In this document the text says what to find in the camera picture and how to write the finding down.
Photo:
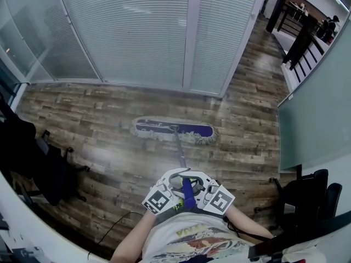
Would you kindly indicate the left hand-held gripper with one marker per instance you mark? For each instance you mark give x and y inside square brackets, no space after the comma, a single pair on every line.
[157,201]

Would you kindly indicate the black stair railing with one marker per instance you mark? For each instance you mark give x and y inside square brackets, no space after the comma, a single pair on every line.
[299,42]

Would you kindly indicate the wooden plank floor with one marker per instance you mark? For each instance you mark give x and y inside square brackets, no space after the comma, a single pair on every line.
[109,160]

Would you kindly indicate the black backpack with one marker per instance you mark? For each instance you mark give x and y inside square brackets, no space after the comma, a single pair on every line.
[16,141]

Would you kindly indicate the white printed t-shirt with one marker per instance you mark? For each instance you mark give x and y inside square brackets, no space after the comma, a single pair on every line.
[192,242]

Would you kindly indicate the frosted glass partition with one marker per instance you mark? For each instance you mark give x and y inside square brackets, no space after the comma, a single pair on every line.
[315,119]

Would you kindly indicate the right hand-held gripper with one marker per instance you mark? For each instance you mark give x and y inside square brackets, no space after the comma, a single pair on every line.
[219,200]

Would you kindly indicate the black office chair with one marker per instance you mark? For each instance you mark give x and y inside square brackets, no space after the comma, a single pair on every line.
[310,196]
[55,174]

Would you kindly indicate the person's left forearm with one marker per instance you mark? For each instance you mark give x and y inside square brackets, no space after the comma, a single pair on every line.
[131,240]

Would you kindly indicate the blue mop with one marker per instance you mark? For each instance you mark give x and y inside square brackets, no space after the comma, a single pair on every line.
[201,130]

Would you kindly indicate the black monitor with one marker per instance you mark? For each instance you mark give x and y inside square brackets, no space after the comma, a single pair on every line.
[24,256]

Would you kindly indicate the person's right forearm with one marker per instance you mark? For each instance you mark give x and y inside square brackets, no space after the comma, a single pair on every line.
[246,223]

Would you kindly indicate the white desk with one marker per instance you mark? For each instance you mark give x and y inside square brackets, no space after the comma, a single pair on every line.
[27,223]

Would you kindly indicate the narrow white venetian blind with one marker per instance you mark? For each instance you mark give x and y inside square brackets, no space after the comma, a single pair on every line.
[219,37]

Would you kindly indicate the white blind control knob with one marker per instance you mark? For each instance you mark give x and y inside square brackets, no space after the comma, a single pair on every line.
[252,17]
[68,19]

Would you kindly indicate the venetian blind behind glass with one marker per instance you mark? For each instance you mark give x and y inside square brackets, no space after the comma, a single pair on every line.
[41,37]

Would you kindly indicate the neon yellow shoe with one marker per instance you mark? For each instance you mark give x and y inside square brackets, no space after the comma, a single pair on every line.
[182,178]
[178,207]

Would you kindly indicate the dark grey trousers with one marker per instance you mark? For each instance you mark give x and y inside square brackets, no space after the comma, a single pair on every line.
[197,210]

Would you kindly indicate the wide white venetian blind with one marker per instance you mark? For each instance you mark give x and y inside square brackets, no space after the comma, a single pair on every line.
[123,31]

